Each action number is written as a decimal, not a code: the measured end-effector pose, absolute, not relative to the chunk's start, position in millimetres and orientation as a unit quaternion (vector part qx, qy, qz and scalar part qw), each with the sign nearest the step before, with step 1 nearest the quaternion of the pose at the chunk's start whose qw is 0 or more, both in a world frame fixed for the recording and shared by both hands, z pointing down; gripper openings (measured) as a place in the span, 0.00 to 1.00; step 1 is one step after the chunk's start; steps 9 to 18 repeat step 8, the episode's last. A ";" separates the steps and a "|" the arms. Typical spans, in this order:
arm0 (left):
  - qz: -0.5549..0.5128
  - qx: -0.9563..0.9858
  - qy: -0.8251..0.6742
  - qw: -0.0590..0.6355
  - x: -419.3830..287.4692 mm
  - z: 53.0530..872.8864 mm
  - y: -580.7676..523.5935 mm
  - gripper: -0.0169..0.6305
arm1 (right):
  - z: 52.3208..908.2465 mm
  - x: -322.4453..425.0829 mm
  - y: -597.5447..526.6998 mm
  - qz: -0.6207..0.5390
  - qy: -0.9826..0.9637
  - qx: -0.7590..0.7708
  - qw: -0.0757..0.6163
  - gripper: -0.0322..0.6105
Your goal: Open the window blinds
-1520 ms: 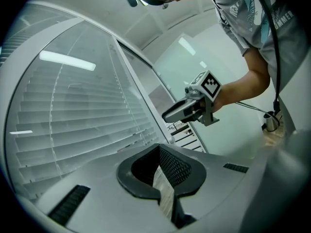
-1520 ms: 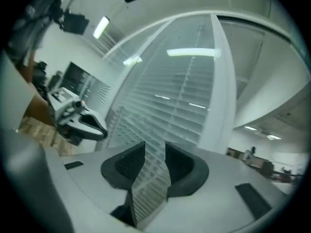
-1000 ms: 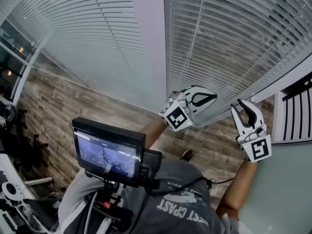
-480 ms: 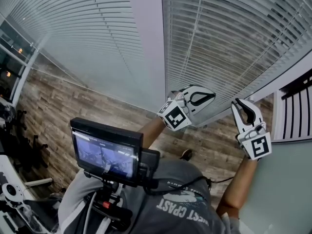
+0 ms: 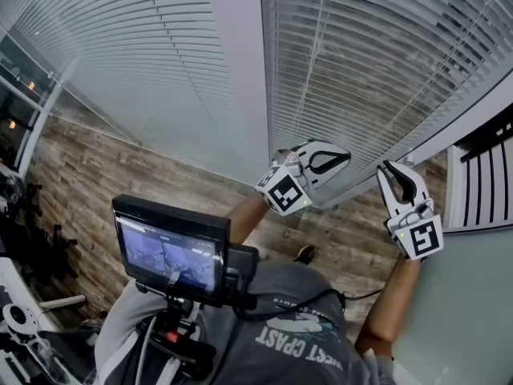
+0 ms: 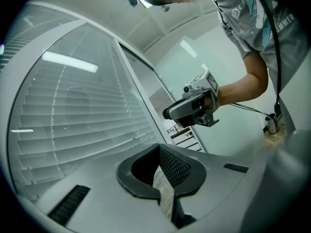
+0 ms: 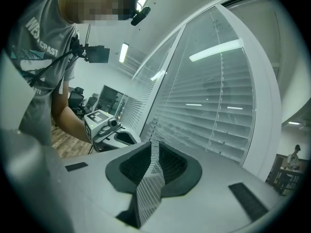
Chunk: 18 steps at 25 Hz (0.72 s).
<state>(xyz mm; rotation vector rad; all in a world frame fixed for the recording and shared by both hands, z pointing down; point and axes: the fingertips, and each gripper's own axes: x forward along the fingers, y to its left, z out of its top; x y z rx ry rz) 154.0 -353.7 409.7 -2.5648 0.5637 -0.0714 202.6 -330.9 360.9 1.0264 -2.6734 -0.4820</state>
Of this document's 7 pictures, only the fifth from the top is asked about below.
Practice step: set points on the window blind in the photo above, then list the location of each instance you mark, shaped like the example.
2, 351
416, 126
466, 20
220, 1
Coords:
140, 34
360, 74

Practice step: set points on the frosted glass door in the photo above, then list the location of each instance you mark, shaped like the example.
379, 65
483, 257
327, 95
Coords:
461, 303

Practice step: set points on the clear plastic bag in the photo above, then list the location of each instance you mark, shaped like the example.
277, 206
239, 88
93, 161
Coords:
10, 185

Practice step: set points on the black office chair base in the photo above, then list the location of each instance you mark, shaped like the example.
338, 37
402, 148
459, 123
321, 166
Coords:
44, 247

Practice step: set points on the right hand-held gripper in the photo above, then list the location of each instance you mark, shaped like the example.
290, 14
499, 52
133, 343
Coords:
421, 237

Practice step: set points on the white window frame post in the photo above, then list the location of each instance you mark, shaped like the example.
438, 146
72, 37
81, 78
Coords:
244, 54

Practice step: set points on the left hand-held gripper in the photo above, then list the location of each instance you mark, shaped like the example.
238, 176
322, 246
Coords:
284, 193

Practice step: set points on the white angled window frame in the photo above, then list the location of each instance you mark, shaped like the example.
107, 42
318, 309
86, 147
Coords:
461, 128

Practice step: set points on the white desk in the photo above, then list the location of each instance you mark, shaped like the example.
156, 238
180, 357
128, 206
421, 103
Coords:
16, 287

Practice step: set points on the person's right forearm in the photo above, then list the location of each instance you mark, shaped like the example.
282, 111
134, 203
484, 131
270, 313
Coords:
384, 307

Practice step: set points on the black slatted chair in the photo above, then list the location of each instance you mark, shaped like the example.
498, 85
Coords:
481, 151

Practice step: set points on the black monitor mount rig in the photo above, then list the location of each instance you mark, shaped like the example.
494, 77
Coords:
176, 323

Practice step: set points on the person's dark shoe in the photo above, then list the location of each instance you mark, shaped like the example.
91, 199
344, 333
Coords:
305, 254

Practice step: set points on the black box beside monitor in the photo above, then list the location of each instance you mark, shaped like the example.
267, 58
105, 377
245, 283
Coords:
242, 267

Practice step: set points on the black chest-mounted monitor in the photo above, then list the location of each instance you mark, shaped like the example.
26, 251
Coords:
168, 255

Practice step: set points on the white desk leg bar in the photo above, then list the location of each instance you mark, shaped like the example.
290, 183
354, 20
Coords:
64, 301

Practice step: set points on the white round device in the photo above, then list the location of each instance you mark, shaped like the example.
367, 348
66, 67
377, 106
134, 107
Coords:
20, 319

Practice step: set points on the clear glass partition panel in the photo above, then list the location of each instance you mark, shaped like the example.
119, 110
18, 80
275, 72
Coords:
24, 106

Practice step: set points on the grey printed t-shirt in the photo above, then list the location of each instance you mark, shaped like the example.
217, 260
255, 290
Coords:
288, 295

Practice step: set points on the person's left forearm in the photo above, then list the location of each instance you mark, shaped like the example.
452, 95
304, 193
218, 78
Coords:
244, 223

